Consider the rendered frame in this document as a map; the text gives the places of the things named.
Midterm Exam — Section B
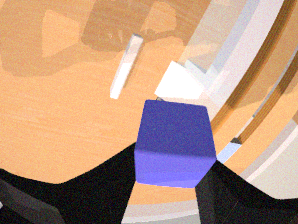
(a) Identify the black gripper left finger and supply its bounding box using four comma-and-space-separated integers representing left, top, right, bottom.
0, 141, 137, 224

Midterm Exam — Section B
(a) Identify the small blue block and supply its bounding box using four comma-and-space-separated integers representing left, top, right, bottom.
134, 100, 217, 188

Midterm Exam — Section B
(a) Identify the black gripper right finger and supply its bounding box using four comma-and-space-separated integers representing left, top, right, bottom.
194, 160, 298, 224

